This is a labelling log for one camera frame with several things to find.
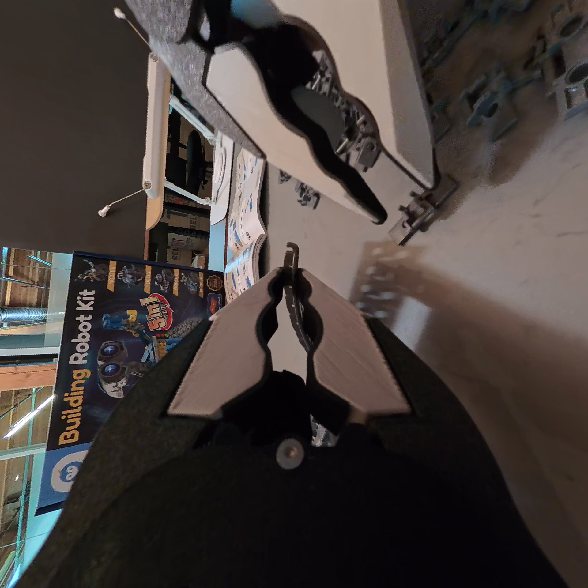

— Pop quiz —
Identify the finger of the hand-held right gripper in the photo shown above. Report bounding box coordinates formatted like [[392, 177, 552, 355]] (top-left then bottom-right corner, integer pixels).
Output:
[[203, 22, 388, 226], [275, 0, 438, 189]]

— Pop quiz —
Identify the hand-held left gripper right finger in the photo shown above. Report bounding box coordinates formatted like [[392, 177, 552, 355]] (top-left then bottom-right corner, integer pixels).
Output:
[[298, 269, 411, 435]]

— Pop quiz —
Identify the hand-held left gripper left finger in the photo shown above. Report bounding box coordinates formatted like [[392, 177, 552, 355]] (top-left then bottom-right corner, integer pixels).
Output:
[[168, 268, 282, 420]]

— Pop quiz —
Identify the grey track link chain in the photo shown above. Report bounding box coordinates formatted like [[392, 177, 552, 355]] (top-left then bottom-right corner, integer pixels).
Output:
[[282, 243, 318, 356]]

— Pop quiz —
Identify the grey track link piece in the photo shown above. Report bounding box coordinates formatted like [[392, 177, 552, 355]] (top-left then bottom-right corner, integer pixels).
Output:
[[388, 177, 458, 247]]

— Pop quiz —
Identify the pile of grey track links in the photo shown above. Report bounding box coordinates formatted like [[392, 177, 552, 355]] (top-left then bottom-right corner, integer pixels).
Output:
[[317, 0, 588, 172]]

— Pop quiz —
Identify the grey desk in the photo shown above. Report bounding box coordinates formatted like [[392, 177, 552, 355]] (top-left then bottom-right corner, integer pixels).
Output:
[[257, 0, 588, 588]]

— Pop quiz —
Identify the white book stand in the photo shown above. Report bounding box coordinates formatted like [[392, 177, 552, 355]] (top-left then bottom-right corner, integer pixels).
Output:
[[97, 7, 235, 232]]

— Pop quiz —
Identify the instruction booklet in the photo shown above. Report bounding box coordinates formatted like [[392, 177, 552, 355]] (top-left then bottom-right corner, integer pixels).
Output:
[[224, 149, 269, 299]]

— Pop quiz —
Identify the robot kit box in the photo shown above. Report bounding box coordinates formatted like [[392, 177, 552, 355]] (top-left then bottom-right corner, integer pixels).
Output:
[[36, 250, 226, 515]]

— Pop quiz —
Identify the black partition panel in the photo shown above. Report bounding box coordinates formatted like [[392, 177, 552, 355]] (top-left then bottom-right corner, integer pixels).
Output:
[[0, 0, 152, 255]]

